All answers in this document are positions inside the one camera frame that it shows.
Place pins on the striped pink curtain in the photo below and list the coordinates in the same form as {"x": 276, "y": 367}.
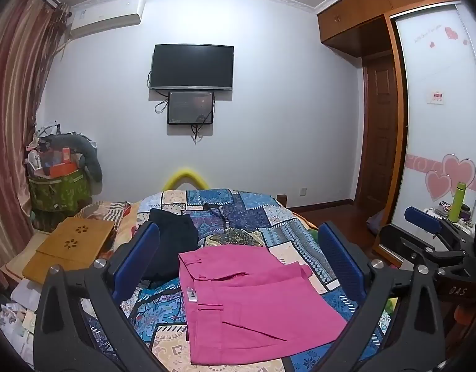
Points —
{"x": 13, "y": 104}

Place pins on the wooden lap desk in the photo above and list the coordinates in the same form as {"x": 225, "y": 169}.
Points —
{"x": 67, "y": 248}

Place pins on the small black wall monitor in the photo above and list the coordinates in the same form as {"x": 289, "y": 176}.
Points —
{"x": 189, "y": 108}

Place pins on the grey plush toy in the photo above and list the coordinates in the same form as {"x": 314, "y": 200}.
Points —
{"x": 89, "y": 155}

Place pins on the pink pants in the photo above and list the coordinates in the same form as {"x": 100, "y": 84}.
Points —
{"x": 253, "y": 298}

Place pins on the green bottle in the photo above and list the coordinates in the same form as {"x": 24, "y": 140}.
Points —
{"x": 457, "y": 201}

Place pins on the wall-mounted black television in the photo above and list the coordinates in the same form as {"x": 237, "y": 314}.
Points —
{"x": 191, "y": 66}

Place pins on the wooden wardrobe with white doors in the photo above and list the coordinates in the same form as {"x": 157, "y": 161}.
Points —
{"x": 435, "y": 66}

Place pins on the brown wooden door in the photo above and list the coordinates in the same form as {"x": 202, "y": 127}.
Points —
{"x": 379, "y": 135}

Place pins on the yellow padded headboard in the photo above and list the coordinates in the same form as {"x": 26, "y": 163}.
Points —
{"x": 183, "y": 174}

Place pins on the purple cloth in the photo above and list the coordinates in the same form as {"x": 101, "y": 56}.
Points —
{"x": 377, "y": 223}

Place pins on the white air conditioner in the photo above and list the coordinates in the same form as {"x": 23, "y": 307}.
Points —
{"x": 106, "y": 15}

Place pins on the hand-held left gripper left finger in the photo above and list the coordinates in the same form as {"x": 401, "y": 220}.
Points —
{"x": 139, "y": 255}

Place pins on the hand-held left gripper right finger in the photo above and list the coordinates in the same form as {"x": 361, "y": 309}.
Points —
{"x": 340, "y": 259}

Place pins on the orange box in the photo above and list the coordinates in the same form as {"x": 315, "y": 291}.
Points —
{"x": 61, "y": 169}

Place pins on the black folded pants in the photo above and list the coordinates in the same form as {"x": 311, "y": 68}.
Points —
{"x": 172, "y": 240}

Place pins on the green fabric storage basket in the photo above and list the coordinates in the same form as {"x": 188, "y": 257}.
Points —
{"x": 59, "y": 193}

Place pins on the blue patchwork quilt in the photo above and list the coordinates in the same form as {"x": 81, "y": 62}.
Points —
{"x": 238, "y": 217}

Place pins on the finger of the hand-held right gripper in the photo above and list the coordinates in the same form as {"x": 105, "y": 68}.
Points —
{"x": 419, "y": 217}
{"x": 400, "y": 244}

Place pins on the orange patterned blanket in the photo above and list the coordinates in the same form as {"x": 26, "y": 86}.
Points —
{"x": 106, "y": 211}

